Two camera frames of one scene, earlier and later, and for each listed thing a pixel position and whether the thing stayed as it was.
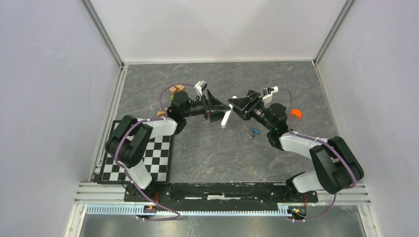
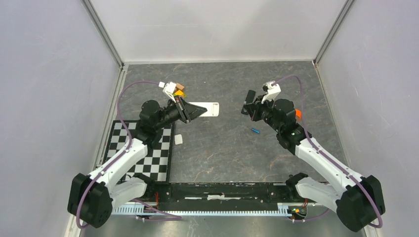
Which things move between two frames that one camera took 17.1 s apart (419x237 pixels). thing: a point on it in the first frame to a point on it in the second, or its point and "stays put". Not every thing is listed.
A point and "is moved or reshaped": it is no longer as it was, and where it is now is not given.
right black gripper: (243, 107) to (253, 108)
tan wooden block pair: (174, 88) stays put
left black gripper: (212, 108) to (187, 111)
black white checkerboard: (158, 160) stays put
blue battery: (256, 131) stays put
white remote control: (227, 115) is moved or reshaped
